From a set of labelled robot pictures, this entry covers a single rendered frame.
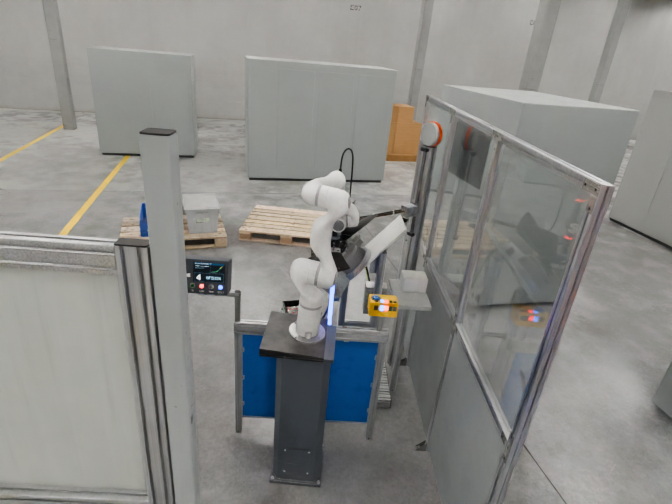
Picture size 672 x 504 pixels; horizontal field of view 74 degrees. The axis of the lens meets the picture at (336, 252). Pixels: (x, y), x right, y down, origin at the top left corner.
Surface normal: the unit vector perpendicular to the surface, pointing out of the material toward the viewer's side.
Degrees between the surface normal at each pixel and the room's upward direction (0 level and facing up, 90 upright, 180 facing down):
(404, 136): 90
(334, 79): 90
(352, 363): 90
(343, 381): 90
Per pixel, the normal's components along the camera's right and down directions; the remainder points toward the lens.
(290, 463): -0.05, 0.41
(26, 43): 0.21, 0.43
